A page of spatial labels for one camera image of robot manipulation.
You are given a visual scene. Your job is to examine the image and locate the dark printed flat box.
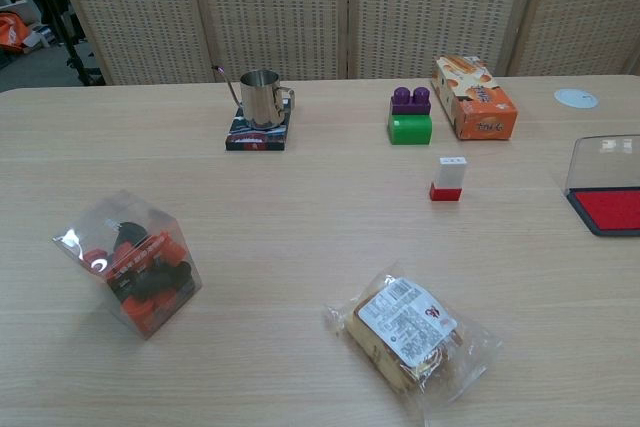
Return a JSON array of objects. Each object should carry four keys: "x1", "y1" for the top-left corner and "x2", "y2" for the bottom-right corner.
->
[{"x1": 225, "y1": 105, "x2": 292, "y2": 153}]

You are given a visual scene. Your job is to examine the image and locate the orange bag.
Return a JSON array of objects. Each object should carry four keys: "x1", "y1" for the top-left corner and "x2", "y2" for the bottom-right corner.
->
[{"x1": 0, "y1": 11, "x2": 27, "y2": 52}]

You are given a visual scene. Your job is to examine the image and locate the bread in clear wrapper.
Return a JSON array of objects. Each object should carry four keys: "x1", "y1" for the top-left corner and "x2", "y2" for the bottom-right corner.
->
[{"x1": 323, "y1": 261, "x2": 504, "y2": 424}]

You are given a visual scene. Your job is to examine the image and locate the green toy building block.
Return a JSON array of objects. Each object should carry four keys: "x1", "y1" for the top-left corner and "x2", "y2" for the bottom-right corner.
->
[{"x1": 387, "y1": 112, "x2": 435, "y2": 147}]

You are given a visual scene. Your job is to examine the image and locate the purple toy building block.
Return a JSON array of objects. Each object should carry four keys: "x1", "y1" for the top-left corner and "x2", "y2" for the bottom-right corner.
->
[{"x1": 390, "y1": 86, "x2": 433, "y2": 117}]

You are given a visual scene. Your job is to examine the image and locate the red ink pad clear lid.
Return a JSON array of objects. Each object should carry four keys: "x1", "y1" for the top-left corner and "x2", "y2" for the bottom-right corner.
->
[{"x1": 563, "y1": 134, "x2": 640, "y2": 238}]

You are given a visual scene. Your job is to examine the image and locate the steel cup with thin spout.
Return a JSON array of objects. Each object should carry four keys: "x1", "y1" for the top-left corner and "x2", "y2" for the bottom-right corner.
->
[{"x1": 213, "y1": 65, "x2": 296, "y2": 131}]

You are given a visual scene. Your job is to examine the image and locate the wooden rattan folding screen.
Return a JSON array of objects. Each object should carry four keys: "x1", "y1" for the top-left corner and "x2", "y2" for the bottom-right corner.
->
[{"x1": 47, "y1": 0, "x2": 640, "y2": 87}]

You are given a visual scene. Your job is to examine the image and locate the white round disc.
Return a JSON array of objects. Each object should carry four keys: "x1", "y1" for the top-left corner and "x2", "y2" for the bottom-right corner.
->
[{"x1": 553, "y1": 88, "x2": 600, "y2": 110}]

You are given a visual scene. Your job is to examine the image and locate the clear box orange black items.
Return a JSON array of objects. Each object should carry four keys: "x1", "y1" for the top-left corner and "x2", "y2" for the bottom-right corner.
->
[{"x1": 52, "y1": 190, "x2": 204, "y2": 341}]

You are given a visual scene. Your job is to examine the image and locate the red and white stamp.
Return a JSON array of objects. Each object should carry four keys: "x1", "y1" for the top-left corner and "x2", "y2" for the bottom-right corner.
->
[{"x1": 429, "y1": 155, "x2": 469, "y2": 203}]

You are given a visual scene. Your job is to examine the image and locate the black tripod stand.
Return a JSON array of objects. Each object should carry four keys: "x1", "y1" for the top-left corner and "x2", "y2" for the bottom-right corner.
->
[{"x1": 29, "y1": 0, "x2": 107, "y2": 88}]

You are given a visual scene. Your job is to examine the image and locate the orange snack box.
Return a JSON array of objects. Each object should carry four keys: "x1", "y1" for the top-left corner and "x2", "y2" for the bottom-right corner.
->
[{"x1": 431, "y1": 56, "x2": 519, "y2": 142}]

